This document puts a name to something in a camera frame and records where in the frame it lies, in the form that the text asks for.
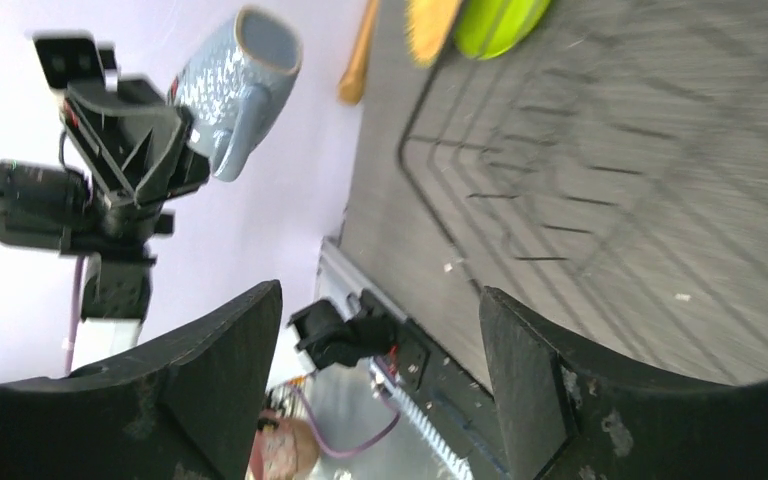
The wooden rolling pin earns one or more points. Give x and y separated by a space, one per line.
351 87

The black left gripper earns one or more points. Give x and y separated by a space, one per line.
132 140

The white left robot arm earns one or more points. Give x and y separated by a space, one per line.
60 209

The yellow woven pattern plate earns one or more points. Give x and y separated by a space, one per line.
427 26

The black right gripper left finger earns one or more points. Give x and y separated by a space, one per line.
181 406

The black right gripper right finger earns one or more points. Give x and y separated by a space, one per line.
570 408

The black wire dish rack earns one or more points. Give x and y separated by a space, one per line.
622 196

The grey blue mug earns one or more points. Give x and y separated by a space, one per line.
236 84

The lime green plate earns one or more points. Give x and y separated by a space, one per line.
488 28

